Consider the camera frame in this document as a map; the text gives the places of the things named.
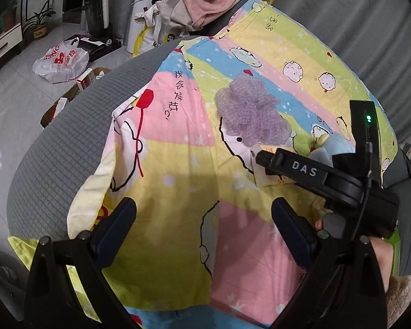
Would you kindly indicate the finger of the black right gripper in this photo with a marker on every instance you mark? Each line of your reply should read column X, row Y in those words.
column 342, row 288

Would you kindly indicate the grey curtain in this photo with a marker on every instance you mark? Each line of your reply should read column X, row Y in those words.
column 373, row 37

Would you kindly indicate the beige fleece sleeve forearm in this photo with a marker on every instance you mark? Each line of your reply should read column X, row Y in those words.
column 397, row 298

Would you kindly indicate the colourful cartoon bed sheet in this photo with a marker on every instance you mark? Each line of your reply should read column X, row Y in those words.
column 203, row 245

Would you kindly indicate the purple mesh bath sponge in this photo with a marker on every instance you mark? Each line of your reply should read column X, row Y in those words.
column 250, row 112

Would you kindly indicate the white tv cabinet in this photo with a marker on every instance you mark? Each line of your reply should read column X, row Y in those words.
column 10, row 39

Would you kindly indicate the white red plastic bag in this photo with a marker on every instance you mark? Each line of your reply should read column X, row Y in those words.
column 63, row 62

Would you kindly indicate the cardboard box with items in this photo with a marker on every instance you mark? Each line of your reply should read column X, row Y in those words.
column 83, row 81

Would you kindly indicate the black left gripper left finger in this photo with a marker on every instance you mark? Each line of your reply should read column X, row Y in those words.
column 51, row 301

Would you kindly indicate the black floor appliance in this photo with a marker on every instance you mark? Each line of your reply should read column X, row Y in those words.
column 100, row 39

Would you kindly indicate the person's right hand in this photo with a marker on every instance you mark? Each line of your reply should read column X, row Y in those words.
column 380, row 256

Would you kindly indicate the potted plant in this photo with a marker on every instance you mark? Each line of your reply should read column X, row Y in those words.
column 37, row 25

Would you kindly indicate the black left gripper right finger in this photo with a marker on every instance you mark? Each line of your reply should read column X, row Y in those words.
column 263, row 159

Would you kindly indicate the green storage bag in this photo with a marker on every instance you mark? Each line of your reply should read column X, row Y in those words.
column 395, row 243

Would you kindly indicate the light blue plush elephant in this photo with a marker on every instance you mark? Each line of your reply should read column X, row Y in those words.
column 328, row 145

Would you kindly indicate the beige tote bag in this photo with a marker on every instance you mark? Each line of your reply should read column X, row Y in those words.
column 164, row 21

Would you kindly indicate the pink towel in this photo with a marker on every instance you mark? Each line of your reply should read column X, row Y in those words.
column 203, row 12

